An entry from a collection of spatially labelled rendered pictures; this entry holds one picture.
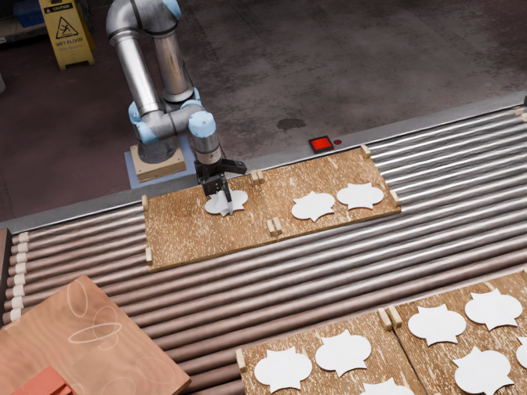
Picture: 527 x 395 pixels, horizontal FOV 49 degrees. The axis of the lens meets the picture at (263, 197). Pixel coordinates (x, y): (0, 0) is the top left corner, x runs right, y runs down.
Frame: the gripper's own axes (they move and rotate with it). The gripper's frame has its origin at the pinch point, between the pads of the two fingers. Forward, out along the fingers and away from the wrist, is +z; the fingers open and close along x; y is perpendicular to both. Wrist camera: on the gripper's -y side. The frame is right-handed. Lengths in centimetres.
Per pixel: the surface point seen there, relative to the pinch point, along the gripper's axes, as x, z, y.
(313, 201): 15.8, -0.3, -25.0
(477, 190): 37, 3, -75
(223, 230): 11.0, 0.8, 5.7
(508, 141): 22, 3, -101
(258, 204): 5.8, 0.8, -9.3
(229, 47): -293, 94, -103
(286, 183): 1.4, 0.8, -22.1
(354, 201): 23.0, -0.2, -36.4
